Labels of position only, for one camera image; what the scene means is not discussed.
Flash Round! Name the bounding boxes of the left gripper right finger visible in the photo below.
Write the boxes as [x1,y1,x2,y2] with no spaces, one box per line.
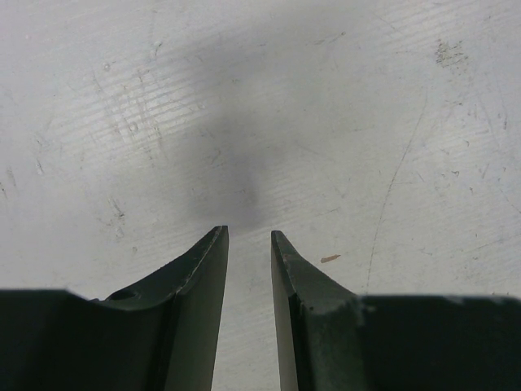
[271,231,520,390]

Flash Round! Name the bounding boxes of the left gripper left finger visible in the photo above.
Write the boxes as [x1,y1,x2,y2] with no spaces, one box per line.
[1,226,229,390]

